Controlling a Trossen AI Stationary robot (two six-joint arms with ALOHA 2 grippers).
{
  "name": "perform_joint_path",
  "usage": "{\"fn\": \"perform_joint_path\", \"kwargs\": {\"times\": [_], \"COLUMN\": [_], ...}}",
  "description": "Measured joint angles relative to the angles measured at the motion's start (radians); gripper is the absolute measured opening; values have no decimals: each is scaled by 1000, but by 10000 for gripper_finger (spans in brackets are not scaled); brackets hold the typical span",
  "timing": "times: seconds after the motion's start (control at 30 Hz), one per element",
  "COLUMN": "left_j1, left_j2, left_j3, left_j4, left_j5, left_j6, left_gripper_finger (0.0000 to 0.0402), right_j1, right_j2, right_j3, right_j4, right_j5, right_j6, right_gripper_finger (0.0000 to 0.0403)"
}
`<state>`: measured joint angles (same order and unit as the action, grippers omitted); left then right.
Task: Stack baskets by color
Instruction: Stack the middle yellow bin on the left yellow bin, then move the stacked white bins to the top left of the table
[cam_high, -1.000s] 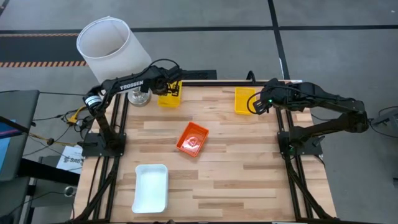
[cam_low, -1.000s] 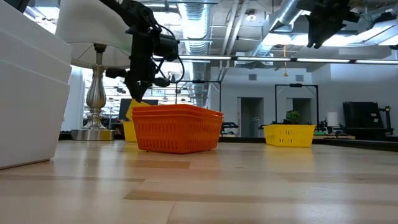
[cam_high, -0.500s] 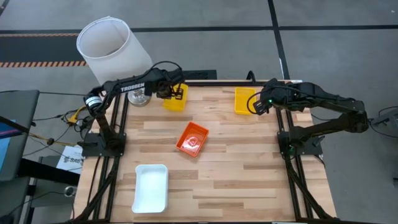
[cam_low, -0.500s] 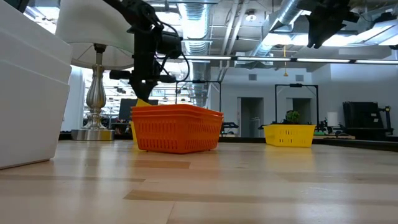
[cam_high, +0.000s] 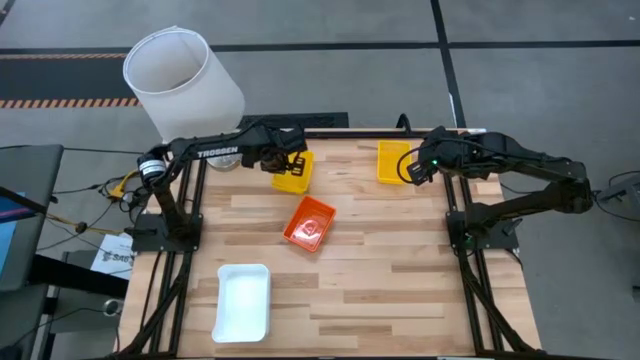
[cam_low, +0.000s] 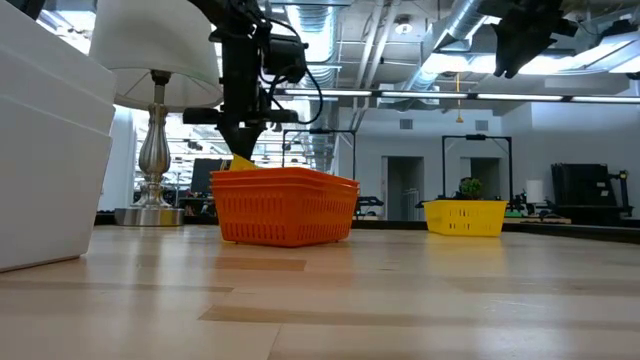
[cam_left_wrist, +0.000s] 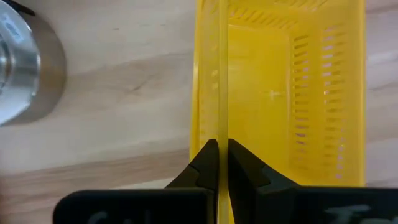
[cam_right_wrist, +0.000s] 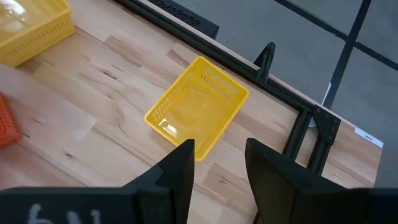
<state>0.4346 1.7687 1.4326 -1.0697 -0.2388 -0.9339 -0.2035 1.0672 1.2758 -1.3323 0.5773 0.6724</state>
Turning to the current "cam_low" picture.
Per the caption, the black background monitor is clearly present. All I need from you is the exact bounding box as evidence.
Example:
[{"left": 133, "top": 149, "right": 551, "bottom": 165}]
[{"left": 189, "top": 158, "right": 225, "bottom": 194}]

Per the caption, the white cylinder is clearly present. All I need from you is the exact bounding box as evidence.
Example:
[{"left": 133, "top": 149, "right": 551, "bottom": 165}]
[{"left": 524, "top": 178, "right": 545, "bottom": 205}]

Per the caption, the yellow hanging cord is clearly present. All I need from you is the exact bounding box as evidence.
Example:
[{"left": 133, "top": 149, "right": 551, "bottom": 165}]
[{"left": 453, "top": 72, "right": 464, "bottom": 125}]

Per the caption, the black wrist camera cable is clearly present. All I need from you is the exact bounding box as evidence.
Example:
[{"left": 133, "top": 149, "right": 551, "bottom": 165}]
[{"left": 259, "top": 19, "right": 325, "bottom": 126}]

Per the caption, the white shade silver table lamp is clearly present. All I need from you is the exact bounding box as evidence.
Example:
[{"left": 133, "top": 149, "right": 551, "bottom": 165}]
[{"left": 89, "top": 0, "right": 225, "bottom": 228}]

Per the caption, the silver ventilation duct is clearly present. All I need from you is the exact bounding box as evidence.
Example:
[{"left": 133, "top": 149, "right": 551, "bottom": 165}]
[{"left": 284, "top": 3, "right": 346, "bottom": 174}]

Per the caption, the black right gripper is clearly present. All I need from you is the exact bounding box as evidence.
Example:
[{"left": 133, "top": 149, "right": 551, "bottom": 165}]
[{"left": 489, "top": 0, "right": 580, "bottom": 80}]

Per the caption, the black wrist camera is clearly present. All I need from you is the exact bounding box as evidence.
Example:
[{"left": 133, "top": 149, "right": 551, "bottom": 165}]
[{"left": 263, "top": 37, "right": 309, "bottom": 85}]

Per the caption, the black equipment rack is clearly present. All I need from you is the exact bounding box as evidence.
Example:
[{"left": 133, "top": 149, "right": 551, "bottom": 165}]
[{"left": 550, "top": 162, "right": 635, "bottom": 226}]

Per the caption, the green potted plant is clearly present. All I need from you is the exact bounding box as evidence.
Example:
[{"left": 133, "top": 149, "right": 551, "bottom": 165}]
[{"left": 458, "top": 176, "right": 485, "bottom": 201}]

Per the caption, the black gantry frame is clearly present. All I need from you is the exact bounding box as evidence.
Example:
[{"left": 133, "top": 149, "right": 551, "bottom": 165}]
[
  {"left": 441, "top": 133, "right": 514, "bottom": 201},
  {"left": 281, "top": 128, "right": 357, "bottom": 181}
]

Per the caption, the white plastic bin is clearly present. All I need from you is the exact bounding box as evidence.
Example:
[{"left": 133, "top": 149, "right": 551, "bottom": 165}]
[
  {"left": 0, "top": 49, "right": 117, "bottom": 136},
  {"left": 0, "top": 97, "right": 114, "bottom": 274},
  {"left": 0, "top": 0, "right": 120, "bottom": 109}
]

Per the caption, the yellow plastic mesh basket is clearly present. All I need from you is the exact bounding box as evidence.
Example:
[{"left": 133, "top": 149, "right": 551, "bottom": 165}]
[
  {"left": 422, "top": 199, "right": 509, "bottom": 238},
  {"left": 228, "top": 153, "right": 260, "bottom": 173}
]

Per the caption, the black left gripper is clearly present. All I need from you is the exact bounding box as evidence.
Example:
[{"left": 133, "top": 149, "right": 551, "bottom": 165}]
[{"left": 182, "top": 29, "right": 301, "bottom": 160}]

